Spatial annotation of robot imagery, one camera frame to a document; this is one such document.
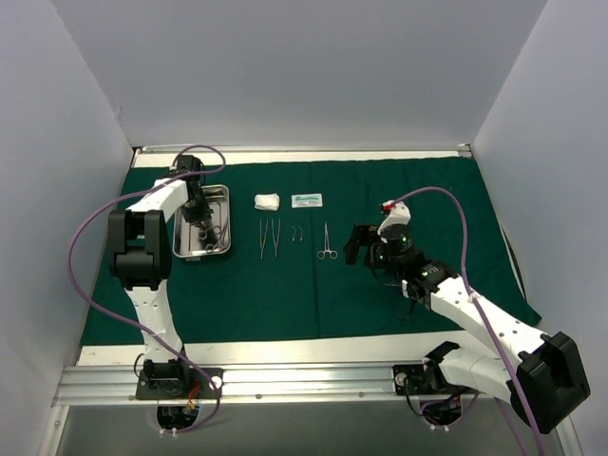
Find stainless steel instrument tray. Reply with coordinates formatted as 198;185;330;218
173;184;232;261

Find steel hemostat clamp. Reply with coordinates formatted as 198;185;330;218
195;218;223;242
316;222;338;260

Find steel tweezers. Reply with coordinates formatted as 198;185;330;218
271;218;281;257
258;219;269;259

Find white green labelled packet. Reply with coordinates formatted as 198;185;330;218
291;193;323;209

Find white gauze pad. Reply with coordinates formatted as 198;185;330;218
254;193;280;212

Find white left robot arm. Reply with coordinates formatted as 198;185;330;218
108;155;215;398

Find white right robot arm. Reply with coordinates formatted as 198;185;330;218
343;223;591;434

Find steel surgical scissors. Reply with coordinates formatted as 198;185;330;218
203;225;228;252

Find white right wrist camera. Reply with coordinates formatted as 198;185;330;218
378;201;411;233

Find aluminium back frame rail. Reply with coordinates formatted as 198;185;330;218
135;143;471;154

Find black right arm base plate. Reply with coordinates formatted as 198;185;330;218
391;364;473;396

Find aluminium front frame rail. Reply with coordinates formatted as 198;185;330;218
53;357;510;407

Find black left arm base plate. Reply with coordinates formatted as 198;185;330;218
135;369;222;401

